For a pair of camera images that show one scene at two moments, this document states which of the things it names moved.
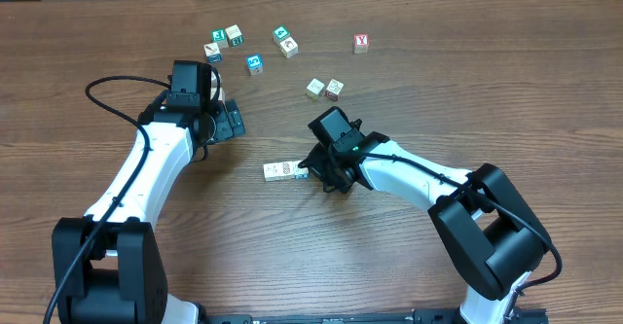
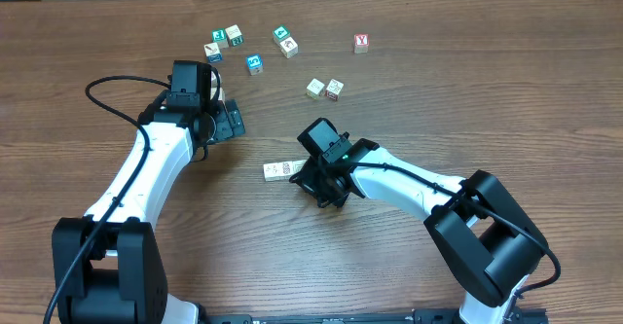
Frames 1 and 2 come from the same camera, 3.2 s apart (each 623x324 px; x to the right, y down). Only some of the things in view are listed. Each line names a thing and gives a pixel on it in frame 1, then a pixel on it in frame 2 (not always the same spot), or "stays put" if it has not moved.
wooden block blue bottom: x=301 y=173 stays put
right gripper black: x=316 y=163 -> x=309 y=180
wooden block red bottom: x=274 y=172 stays put
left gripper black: x=228 y=118 stays put
